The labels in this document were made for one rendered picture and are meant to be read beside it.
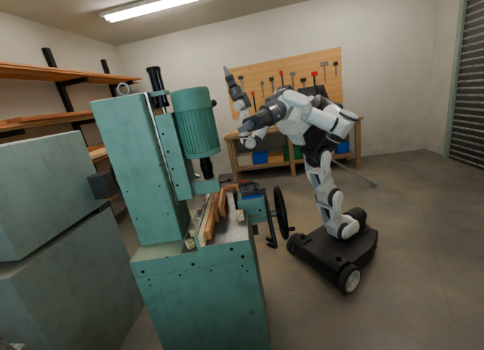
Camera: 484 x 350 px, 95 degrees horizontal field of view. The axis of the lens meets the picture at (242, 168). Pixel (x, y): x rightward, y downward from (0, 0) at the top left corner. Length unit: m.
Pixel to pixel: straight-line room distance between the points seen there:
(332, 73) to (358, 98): 0.63
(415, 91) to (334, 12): 1.89
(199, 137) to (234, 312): 0.89
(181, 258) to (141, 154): 0.51
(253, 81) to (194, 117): 3.31
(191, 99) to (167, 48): 3.73
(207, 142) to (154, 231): 0.52
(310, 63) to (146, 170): 3.67
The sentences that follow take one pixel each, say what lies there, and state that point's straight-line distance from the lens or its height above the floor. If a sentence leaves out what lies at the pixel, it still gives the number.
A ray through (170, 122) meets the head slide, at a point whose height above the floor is 1.38.
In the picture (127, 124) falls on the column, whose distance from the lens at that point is 1.08.
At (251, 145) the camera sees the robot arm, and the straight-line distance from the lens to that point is 1.54.
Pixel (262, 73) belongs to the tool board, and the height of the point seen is 1.78.
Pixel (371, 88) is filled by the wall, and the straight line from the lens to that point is 4.63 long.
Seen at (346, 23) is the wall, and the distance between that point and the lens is 4.57.
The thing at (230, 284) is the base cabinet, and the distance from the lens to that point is 1.21.
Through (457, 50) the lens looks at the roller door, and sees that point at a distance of 4.51.
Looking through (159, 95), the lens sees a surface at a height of 1.50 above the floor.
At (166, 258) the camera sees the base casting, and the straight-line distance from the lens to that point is 1.16.
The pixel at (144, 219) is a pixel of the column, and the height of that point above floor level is 0.95.
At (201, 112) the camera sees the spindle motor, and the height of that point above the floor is 1.40.
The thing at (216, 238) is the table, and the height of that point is 0.90.
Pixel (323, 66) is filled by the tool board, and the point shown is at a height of 1.69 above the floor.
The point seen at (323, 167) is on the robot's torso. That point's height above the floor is 0.90.
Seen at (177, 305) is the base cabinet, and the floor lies 0.51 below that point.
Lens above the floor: 1.43
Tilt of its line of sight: 17 degrees down
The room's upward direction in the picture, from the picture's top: 10 degrees counter-clockwise
